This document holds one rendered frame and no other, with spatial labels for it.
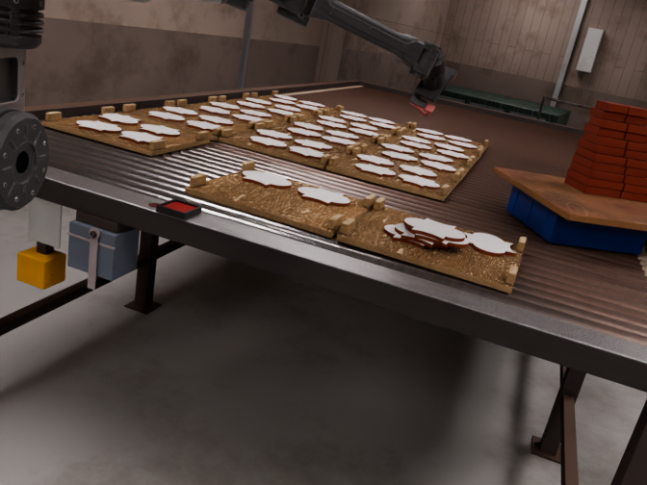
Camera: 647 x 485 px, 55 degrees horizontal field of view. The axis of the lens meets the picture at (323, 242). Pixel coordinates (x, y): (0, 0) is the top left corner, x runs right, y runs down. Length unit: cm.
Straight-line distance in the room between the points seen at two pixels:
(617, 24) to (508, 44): 162
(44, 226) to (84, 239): 15
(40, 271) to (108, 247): 23
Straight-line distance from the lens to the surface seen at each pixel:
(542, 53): 1110
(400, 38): 153
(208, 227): 143
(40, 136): 101
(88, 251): 163
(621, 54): 1100
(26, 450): 222
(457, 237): 151
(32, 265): 176
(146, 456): 218
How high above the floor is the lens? 140
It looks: 19 degrees down
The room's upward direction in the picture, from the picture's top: 11 degrees clockwise
